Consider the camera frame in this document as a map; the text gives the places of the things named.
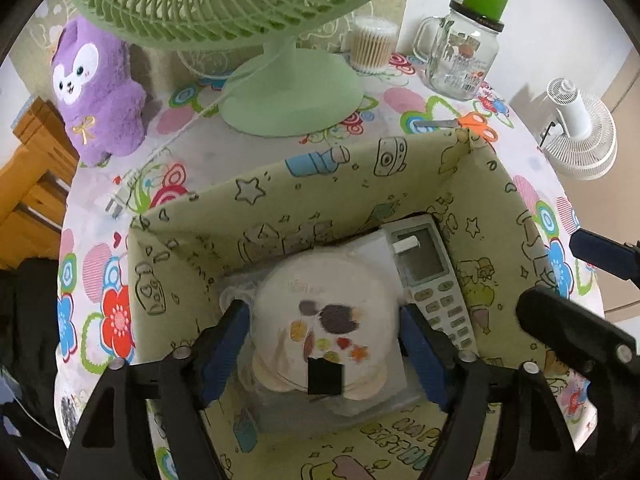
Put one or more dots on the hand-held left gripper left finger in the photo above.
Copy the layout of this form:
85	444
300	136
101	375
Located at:
225	355

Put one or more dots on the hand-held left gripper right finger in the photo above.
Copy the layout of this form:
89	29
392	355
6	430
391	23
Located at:
425	355

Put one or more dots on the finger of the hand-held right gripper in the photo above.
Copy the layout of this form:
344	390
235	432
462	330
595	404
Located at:
600	255
565	325

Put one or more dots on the clear box of floss picks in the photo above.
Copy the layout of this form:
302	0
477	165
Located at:
385	390

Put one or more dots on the white remote control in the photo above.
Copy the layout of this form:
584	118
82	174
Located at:
440	300

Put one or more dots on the round white printed container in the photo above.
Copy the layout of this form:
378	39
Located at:
325	290

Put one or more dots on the green printed fabric storage box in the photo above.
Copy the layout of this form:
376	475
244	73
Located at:
310	195

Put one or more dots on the white standing fan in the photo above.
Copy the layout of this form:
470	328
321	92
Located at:
575	110

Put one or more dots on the floral tablecloth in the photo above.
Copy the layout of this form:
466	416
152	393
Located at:
95	270

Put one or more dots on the white printed tote bag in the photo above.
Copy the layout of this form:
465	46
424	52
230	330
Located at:
67	410

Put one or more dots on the black bag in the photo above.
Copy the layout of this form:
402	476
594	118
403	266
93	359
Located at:
30	320

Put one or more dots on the glass mug jar green lid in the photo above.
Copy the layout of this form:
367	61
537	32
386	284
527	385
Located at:
460	70

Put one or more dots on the wooden chair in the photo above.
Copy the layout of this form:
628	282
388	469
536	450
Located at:
30	195

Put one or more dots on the green table fan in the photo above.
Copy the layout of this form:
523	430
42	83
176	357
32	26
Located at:
295	95

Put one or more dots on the purple plush toy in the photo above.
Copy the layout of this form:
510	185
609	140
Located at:
100	115

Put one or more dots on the cotton swab container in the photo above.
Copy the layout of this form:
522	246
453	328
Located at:
372	45

